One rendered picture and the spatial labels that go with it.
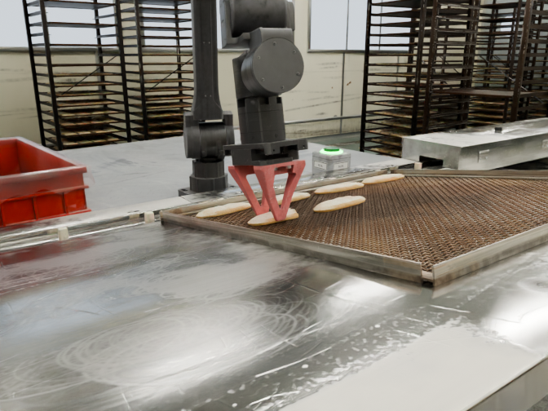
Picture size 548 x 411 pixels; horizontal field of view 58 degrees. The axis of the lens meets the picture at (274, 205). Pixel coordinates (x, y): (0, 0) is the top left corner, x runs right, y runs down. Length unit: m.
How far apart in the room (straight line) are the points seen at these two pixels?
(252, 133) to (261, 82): 0.09
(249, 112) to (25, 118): 4.72
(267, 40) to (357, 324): 0.33
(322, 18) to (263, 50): 6.29
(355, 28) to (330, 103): 1.04
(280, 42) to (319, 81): 6.27
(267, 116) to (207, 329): 0.34
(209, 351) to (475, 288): 0.18
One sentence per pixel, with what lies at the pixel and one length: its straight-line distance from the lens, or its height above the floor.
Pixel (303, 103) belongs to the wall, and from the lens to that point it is 6.67.
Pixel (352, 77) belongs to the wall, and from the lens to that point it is 7.22.
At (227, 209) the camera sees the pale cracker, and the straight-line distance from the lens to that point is 0.74.
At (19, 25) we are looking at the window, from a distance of 5.25.
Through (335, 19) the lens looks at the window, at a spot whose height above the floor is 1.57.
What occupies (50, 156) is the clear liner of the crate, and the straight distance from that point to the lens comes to 1.19.
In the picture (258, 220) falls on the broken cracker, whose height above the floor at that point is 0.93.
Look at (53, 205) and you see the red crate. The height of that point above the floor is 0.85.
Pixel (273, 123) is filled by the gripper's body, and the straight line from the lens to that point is 0.61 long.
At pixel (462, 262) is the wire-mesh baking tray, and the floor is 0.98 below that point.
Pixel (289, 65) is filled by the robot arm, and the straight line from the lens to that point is 0.54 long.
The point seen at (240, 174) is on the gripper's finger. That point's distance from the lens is 0.64.
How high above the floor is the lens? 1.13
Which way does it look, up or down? 17 degrees down
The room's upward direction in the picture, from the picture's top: straight up
